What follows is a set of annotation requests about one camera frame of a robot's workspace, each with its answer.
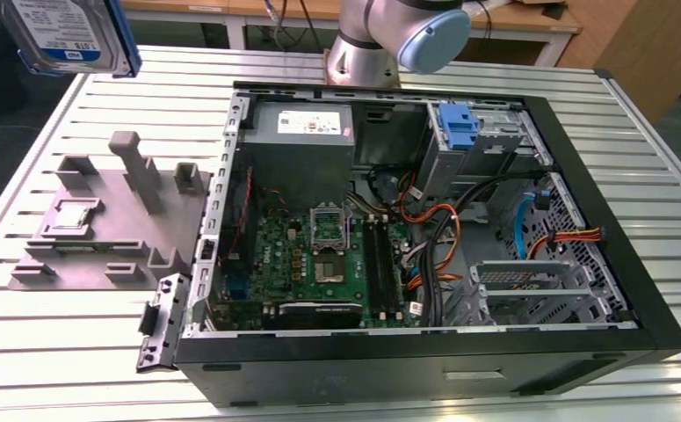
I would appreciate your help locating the hard disk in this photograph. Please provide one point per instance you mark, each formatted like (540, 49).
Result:
(64, 39)

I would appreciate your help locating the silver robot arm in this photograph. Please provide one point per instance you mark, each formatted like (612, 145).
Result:
(363, 61)

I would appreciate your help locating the grey metal disk bay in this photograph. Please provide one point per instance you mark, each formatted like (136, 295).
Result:
(533, 293)

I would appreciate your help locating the locking lever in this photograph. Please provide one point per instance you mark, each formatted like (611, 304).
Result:
(347, 233)

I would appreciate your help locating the grey power supply unit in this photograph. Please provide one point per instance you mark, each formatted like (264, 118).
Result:
(299, 167)

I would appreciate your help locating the black RAM slot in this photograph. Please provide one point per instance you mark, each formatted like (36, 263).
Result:
(375, 264)
(391, 264)

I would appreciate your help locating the CPU socket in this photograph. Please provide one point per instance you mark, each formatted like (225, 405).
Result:
(329, 271)

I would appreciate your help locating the green motherboard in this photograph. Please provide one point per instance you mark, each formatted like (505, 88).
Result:
(284, 264)

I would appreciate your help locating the black graphics card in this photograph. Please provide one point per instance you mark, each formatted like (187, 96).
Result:
(316, 316)

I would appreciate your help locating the grey metal drive cage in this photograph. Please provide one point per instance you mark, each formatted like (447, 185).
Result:
(492, 145)

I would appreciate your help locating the black PC case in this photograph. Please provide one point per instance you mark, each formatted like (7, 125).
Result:
(375, 369)

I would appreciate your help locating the grey parts rack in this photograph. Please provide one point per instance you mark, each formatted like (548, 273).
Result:
(123, 259)

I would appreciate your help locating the green RAM stick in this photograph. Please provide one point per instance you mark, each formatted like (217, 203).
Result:
(81, 248)

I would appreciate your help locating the silver CPU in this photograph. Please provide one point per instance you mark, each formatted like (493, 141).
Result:
(71, 218)

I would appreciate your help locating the wooden desk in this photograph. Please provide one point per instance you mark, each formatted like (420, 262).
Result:
(565, 27)

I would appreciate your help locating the brown wooden cabinet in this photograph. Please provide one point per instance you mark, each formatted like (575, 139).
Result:
(656, 53)

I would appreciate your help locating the grey card retainer bracket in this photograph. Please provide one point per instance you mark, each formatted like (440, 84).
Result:
(164, 325)

